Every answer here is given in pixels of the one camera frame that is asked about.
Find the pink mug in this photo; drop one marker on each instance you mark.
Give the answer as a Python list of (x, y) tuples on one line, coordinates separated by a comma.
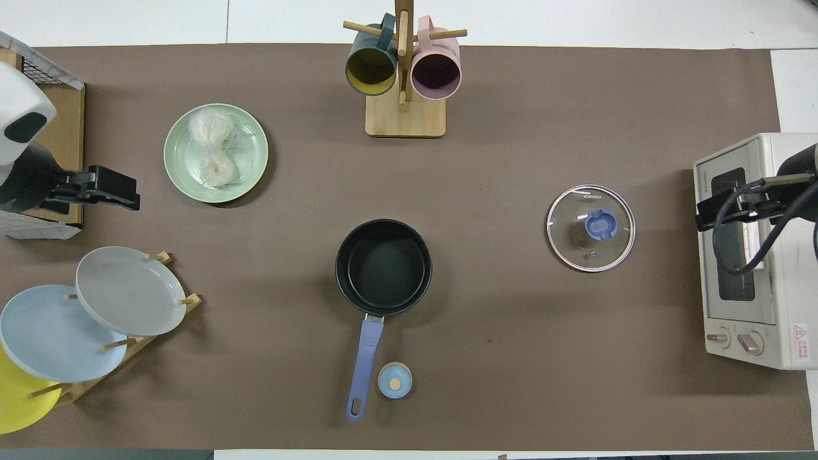
[(436, 73)]

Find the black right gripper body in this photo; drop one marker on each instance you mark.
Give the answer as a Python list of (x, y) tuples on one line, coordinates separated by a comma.
[(751, 207)]

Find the glass lid with blue knob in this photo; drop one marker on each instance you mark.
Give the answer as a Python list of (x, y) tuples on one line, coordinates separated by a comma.
[(575, 246)]

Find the cream toaster oven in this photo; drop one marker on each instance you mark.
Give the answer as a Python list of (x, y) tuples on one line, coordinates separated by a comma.
[(783, 306)]

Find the mint green plate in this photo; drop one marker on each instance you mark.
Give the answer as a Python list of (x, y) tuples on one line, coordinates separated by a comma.
[(252, 156)]

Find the grey plate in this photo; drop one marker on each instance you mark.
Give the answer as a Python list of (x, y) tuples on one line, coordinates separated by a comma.
[(131, 291)]

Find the dark teal mug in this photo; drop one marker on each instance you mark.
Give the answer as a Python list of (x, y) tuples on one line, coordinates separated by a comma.
[(370, 70)]

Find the wooden shelf rack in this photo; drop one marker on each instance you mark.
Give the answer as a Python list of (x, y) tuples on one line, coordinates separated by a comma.
[(67, 134)]

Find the small blue wooden-knob timer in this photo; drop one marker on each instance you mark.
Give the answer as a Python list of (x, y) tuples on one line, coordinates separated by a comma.
[(394, 381)]

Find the white patterned cloth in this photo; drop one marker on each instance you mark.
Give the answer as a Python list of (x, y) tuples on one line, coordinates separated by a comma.
[(38, 229)]

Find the wooden plate rack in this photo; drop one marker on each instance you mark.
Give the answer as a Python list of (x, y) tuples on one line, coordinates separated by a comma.
[(137, 342)]

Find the wooden mug tree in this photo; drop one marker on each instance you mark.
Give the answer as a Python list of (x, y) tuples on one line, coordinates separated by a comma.
[(406, 121)]

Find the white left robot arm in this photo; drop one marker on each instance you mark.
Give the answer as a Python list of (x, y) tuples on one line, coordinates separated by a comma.
[(22, 115)]

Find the light blue plate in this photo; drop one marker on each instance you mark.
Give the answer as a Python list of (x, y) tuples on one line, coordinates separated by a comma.
[(51, 335)]

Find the brown table mat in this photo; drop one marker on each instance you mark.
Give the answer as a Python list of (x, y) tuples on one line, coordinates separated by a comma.
[(511, 351)]

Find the yellow plate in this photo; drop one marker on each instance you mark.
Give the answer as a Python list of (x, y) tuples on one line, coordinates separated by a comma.
[(19, 402)]

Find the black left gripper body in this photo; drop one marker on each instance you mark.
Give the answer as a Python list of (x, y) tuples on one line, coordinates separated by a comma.
[(70, 190)]

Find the dark blue saucepan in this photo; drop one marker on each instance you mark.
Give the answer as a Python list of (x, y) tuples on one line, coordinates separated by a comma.
[(383, 262)]

